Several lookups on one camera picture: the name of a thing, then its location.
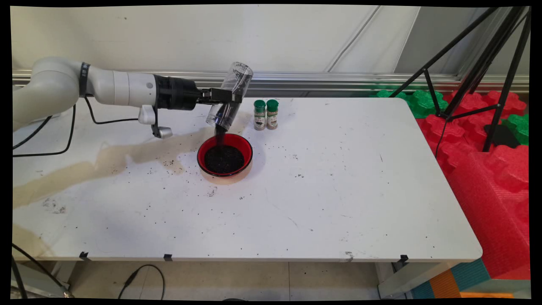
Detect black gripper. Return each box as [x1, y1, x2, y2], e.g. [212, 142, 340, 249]
[153, 74, 243, 112]

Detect clear plastic jar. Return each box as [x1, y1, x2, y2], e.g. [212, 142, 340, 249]
[206, 62, 254, 132]

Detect spice bottle green lid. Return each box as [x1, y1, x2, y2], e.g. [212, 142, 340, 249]
[266, 99, 279, 130]
[254, 100, 267, 131]

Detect red bowl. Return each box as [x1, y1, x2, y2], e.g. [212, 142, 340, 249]
[197, 133, 254, 177]

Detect black seeds pile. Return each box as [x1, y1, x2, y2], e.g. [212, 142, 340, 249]
[204, 145, 245, 174]

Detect large green foam block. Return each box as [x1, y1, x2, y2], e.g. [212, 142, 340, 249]
[371, 89, 448, 119]

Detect grey slanted table leg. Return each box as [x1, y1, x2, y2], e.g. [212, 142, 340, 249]
[12, 261, 70, 297]

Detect white table leg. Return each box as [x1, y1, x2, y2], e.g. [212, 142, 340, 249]
[377, 261, 460, 299]

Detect black tripod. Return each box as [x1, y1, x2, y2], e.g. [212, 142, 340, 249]
[389, 6, 531, 153]

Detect red foam blocks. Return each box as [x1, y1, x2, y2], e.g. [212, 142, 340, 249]
[415, 90, 531, 280]

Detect black foam piece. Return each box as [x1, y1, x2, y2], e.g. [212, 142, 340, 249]
[484, 124, 521, 149]

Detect small green foam block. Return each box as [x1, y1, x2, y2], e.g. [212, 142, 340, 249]
[502, 114, 530, 146]

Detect blue orange foam mat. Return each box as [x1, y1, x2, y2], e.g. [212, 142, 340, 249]
[411, 258, 531, 299]

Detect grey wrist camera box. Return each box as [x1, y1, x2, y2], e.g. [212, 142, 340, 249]
[138, 104, 173, 139]

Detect aluminium wall rail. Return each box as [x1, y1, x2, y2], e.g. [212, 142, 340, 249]
[13, 69, 530, 94]

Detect white wall cable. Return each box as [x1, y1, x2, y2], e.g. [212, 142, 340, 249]
[328, 6, 382, 72]

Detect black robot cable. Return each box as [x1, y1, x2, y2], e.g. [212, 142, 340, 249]
[13, 97, 141, 158]

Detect black floor cable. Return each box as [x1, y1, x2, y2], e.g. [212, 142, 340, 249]
[118, 265, 166, 299]

